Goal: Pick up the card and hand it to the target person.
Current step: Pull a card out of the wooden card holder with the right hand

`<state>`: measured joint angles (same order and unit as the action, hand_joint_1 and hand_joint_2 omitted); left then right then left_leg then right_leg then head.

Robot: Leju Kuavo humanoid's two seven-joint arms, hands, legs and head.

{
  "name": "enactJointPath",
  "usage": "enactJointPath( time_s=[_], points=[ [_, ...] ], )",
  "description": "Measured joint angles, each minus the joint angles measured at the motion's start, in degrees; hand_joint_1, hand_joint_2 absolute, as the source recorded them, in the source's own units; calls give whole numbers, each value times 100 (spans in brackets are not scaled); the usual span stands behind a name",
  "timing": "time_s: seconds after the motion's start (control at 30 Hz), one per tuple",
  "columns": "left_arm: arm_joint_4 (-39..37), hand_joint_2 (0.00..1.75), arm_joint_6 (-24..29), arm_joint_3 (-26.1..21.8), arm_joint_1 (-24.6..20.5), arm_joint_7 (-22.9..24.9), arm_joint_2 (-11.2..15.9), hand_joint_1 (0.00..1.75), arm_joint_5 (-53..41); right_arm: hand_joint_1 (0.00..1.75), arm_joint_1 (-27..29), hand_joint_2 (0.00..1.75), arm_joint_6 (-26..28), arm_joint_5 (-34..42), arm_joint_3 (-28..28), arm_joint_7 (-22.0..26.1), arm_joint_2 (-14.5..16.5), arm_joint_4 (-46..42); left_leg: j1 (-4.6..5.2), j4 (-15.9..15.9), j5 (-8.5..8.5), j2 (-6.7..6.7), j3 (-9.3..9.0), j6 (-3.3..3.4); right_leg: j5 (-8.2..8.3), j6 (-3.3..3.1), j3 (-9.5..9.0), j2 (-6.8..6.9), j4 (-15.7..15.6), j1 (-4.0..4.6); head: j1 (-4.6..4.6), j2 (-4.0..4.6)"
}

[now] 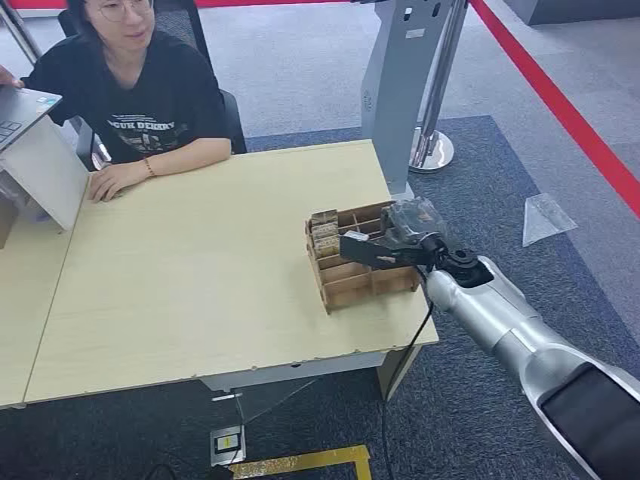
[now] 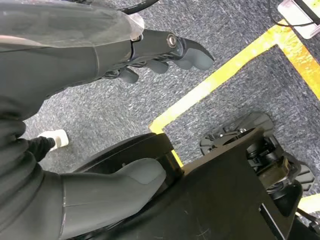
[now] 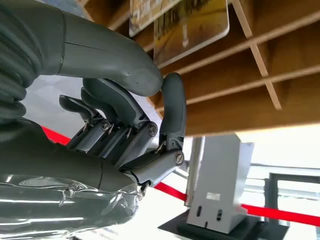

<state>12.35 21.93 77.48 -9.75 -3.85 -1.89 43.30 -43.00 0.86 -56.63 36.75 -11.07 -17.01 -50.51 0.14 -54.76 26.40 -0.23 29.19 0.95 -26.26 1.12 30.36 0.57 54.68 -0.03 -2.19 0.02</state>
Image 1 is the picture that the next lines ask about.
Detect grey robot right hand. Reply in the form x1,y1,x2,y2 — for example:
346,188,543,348
340,198,448,272

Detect person's right hand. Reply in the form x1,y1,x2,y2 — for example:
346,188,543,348
0,64,24,90

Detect person's left hand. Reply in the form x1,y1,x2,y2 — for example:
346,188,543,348
87,160,151,204

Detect wooden compartment card box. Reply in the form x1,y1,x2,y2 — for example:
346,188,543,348
305,200,422,314

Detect person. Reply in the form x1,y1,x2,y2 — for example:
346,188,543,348
0,0,233,204

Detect person's glasses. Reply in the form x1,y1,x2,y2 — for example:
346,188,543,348
96,0,154,23

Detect grey laptop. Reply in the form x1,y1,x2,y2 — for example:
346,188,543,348
0,86,63,155

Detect grey metal pole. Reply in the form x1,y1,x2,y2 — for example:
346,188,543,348
0,0,44,68

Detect black office chair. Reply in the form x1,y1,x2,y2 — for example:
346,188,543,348
57,0,248,170

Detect grey kiosk stand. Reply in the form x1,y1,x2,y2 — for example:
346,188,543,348
361,0,469,202

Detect clear plastic bag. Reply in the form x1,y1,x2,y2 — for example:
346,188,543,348
522,192,579,248

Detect yellow floor tape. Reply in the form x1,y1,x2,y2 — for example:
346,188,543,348
229,445,374,480

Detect red barrier belt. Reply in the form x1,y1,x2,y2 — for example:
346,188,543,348
7,0,351,10
469,0,640,220

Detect metal floor socket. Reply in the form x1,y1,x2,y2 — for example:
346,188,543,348
210,425,247,468

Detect grey platform base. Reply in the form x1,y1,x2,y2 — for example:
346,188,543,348
502,0,640,27

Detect chrome stanchion post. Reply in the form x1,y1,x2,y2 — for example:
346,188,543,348
408,0,469,174

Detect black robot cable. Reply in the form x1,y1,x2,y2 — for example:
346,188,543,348
380,264,436,480

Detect grey desk frame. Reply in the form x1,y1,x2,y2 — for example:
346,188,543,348
199,344,422,403

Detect black floor cable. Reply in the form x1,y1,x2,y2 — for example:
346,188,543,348
143,457,238,480

